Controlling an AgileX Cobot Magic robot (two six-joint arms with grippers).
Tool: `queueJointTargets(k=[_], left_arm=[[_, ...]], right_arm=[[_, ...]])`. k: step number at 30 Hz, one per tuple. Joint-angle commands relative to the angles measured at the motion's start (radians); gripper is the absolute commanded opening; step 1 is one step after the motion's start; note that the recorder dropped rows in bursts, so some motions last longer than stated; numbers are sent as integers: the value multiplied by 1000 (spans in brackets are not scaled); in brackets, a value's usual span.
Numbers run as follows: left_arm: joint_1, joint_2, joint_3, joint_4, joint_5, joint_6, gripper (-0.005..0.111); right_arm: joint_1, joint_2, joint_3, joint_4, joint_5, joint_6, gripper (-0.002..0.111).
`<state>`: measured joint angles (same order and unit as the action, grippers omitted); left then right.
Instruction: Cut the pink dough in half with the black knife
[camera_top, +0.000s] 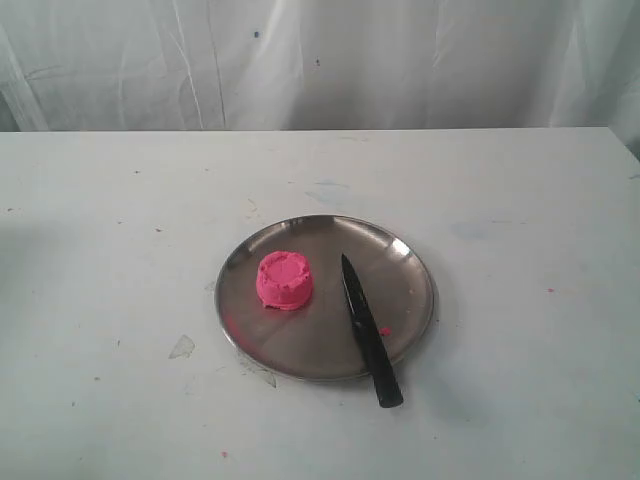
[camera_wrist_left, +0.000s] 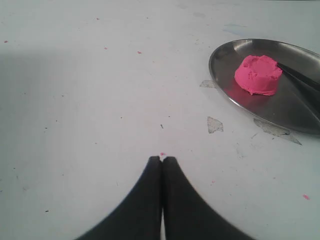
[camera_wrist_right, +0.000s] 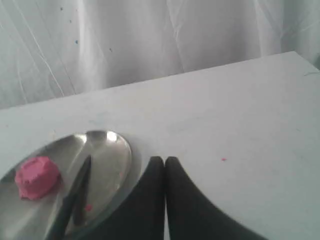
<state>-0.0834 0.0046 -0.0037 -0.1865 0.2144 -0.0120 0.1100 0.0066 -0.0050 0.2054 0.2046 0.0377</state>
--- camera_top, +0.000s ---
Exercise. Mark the pink play dough lump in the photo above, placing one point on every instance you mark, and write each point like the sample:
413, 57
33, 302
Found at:
284, 280

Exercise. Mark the black knife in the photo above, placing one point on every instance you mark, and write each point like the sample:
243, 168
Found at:
368, 339

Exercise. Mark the white backdrop curtain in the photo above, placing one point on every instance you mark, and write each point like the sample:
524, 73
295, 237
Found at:
236, 65

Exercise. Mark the round stainless steel plate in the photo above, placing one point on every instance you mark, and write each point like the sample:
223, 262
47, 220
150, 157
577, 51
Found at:
315, 342

